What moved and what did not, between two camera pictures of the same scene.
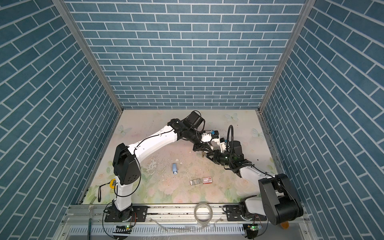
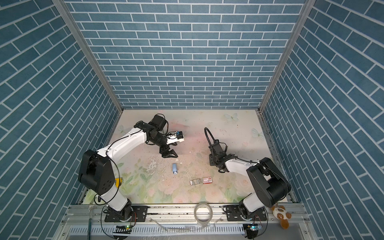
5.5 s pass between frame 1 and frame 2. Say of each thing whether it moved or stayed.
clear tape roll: stayed
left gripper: moved
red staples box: stayed
